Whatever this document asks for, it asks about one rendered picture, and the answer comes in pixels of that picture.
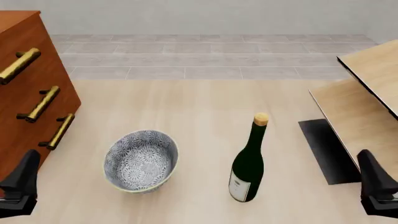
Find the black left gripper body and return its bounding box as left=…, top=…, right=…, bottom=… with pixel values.
left=0, top=190, right=38, bottom=217

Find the red-brown wooden cabinet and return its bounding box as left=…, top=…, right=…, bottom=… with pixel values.
left=0, top=10, right=82, bottom=190

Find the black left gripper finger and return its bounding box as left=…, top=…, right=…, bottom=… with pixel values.
left=0, top=149, right=42, bottom=200

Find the small brass drawer handle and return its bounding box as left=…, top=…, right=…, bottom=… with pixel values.
left=38, top=113, right=76, bottom=151

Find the pale wooden wine rack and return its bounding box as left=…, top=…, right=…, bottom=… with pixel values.
left=298, top=39, right=398, bottom=185

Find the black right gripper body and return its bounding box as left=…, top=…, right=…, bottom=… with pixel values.
left=361, top=192, right=398, bottom=217

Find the large brass drawer handle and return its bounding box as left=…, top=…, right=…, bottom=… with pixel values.
left=0, top=47, right=42, bottom=86

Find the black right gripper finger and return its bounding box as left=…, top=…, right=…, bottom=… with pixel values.
left=356, top=149, right=398, bottom=200

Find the medium brass drawer handle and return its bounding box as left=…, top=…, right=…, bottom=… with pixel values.
left=16, top=85, right=61, bottom=123

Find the dark green wine bottle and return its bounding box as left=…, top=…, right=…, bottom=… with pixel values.
left=228, top=112, right=270, bottom=203

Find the blue-white patterned bowl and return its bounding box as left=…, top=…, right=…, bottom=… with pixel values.
left=103, top=129, right=180, bottom=194

